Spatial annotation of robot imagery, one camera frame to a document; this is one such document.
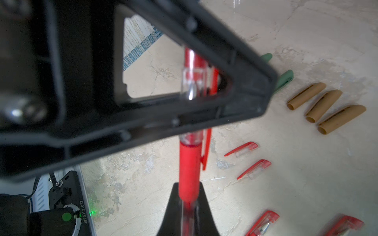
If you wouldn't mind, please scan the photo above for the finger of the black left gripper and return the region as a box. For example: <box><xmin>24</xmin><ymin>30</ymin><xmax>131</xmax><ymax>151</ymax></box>
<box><xmin>112</xmin><ymin>0</ymin><xmax>279</xmax><ymax>154</ymax></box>

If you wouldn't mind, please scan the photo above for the red gel pen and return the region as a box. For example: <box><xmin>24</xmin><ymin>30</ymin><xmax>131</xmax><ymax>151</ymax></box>
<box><xmin>325</xmin><ymin>215</ymin><xmax>365</xmax><ymax>236</ymax></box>
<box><xmin>179</xmin><ymin>131</ymin><xmax>203</xmax><ymax>236</ymax></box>
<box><xmin>246</xmin><ymin>210</ymin><xmax>280</xmax><ymax>236</ymax></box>

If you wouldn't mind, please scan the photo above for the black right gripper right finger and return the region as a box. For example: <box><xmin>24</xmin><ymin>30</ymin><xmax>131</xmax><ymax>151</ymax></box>
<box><xmin>196</xmin><ymin>182</ymin><xmax>220</xmax><ymax>236</ymax></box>

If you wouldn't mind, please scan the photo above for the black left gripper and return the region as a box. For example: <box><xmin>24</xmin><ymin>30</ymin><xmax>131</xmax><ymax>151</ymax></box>
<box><xmin>1</xmin><ymin>1</ymin><xmax>118</xmax><ymax>180</ymax></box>

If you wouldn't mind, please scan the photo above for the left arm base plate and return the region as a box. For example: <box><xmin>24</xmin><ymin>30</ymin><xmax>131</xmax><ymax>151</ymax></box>
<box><xmin>48</xmin><ymin>171</ymin><xmax>85</xmax><ymax>211</ymax></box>

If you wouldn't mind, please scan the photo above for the dark green pen cap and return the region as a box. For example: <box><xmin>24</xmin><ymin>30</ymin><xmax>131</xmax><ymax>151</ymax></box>
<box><xmin>261</xmin><ymin>53</ymin><xmax>273</xmax><ymax>62</ymax></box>
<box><xmin>274</xmin><ymin>69</ymin><xmax>294</xmax><ymax>93</ymax></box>

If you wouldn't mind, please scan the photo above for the brown pen cap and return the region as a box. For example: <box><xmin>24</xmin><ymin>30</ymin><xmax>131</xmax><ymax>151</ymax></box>
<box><xmin>317</xmin><ymin>105</ymin><xmax>367</xmax><ymax>135</ymax></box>
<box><xmin>305</xmin><ymin>89</ymin><xmax>343</xmax><ymax>124</ymax></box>
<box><xmin>287</xmin><ymin>82</ymin><xmax>326</xmax><ymax>111</ymax></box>

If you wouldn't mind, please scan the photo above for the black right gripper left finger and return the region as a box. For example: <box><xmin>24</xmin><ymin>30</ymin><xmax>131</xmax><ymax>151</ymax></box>
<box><xmin>157</xmin><ymin>183</ymin><xmax>182</xmax><ymax>236</ymax></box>

